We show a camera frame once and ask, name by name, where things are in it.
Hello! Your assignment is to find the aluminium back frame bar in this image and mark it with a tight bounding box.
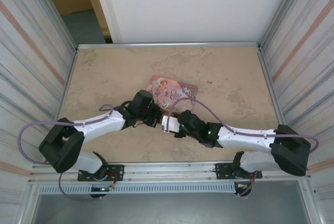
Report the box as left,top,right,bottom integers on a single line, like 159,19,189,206
77,42,262,51

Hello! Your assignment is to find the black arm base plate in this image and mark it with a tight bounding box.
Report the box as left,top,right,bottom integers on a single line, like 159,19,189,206
77,164,125,182
214,163,263,180

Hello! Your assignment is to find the grey slotted cable duct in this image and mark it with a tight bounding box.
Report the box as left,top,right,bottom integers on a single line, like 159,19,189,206
38,183,236,195

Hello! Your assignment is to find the aluminium front rail frame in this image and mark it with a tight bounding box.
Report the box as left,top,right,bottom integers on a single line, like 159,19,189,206
28,159,313,184

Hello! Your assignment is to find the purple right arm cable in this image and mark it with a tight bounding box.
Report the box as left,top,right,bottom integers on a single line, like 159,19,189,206
166,98,320,197

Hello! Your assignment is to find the pink illustrated tin box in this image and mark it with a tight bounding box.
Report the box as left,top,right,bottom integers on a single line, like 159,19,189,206
147,75,199,116

